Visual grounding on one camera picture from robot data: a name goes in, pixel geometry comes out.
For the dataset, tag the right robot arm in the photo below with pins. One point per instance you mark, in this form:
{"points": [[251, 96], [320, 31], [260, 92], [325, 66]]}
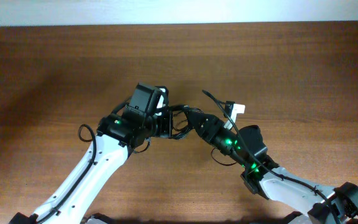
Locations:
{"points": [[344, 200]]}

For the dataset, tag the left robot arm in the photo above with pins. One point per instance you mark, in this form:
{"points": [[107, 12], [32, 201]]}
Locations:
{"points": [[118, 134]]}

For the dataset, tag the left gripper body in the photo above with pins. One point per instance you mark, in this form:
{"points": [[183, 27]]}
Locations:
{"points": [[161, 125]]}

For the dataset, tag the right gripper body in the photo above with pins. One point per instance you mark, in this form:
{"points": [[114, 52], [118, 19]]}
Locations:
{"points": [[217, 124]]}

